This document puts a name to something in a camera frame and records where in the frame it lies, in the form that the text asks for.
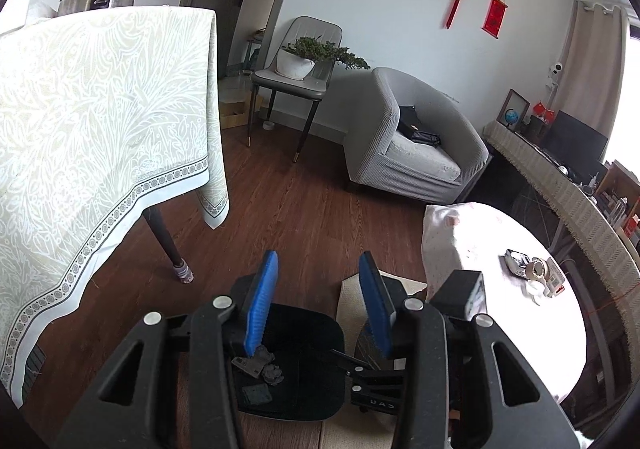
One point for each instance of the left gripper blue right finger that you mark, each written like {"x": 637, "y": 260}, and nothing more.
{"x": 406, "y": 327}

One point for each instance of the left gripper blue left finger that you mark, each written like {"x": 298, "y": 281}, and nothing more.
{"x": 213, "y": 421}

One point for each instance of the brown packing tape roll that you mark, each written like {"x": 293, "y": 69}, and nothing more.
{"x": 536, "y": 270}

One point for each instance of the torn white card packaging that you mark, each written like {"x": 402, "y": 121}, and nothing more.
{"x": 552, "y": 278}

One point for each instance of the black trash bin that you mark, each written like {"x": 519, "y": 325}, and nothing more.
{"x": 301, "y": 382}

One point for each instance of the black table leg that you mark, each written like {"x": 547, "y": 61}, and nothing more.
{"x": 155, "y": 221}

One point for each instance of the pink cartoon tablecloth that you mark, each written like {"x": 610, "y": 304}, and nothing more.
{"x": 548, "y": 331}

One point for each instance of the grey armchair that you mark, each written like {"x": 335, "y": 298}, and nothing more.
{"x": 379, "y": 156}

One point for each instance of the black handbag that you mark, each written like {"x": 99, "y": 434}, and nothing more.
{"x": 412, "y": 128}

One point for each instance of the cardboard box on floor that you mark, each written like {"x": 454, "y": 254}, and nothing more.
{"x": 233, "y": 108}

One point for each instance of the framed picture with globe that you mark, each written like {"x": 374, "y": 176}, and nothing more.
{"x": 513, "y": 110}

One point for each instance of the wooden bookshelf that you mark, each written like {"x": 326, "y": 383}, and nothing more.
{"x": 619, "y": 192}

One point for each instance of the black monitor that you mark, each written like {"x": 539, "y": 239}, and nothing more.
{"x": 574, "y": 145}

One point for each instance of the grey dining chair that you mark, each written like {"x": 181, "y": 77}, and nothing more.
{"x": 312, "y": 88}

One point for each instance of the potted bonsai white pot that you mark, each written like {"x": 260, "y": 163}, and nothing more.
{"x": 296, "y": 59}

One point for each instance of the beige curtain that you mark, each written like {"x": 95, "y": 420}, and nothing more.
{"x": 593, "y": 62}

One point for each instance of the red scroll right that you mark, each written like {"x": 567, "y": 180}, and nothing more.
{"x": 494, "y": 17}

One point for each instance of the black tracking camera box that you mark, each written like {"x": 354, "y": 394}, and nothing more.
{"x": 462, "y": 295}

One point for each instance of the white security camera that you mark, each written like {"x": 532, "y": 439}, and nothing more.
{"x": 554, "y": 75}

